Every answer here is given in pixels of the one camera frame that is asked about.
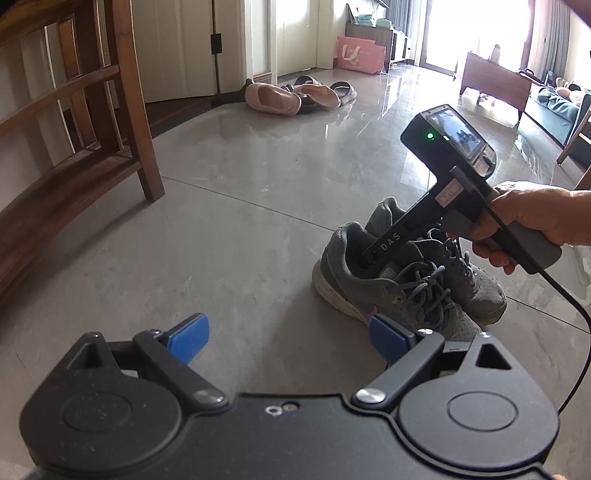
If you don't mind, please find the wooden shoe rack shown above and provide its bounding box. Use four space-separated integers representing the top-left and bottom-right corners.
0 0 165 308

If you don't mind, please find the wooden media cabinet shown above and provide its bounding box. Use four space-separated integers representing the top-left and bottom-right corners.
345 21 415 72

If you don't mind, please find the grey sneaker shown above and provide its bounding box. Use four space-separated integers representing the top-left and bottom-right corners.
311 222 483 344
365 197 508 324

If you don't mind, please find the pink shopping bag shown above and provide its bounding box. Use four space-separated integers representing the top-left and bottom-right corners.
336 36 386 75

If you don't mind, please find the person's right forearm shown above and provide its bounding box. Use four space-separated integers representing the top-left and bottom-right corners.
575 189 591 247

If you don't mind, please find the blue sofa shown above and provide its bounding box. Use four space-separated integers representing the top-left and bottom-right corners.
525 85 591 148

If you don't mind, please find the person's right hand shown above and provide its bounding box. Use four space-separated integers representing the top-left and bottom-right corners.
470 181 578 276

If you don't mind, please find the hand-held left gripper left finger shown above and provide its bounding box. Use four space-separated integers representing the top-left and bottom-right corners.
68 314 230 411

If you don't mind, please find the white closet door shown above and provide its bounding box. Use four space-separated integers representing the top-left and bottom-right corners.
131 0 250 104

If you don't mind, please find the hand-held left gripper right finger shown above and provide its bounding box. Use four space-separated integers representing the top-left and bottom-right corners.
352 315 514 410

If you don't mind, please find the wooden coffee table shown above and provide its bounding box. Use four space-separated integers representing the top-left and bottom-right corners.
461 51 532 118

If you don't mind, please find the wooden chair frame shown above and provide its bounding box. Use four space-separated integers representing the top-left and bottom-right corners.
556 92 591 166

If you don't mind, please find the dark grey slipper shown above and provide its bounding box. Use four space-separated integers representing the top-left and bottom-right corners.
281 76 324 93
329 82 358 106

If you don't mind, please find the pink slipper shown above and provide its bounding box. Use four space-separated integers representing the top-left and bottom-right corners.
295 84 341 112
245 83 302 116

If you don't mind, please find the black cable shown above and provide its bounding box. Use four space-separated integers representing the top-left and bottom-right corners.
450 167 591 416

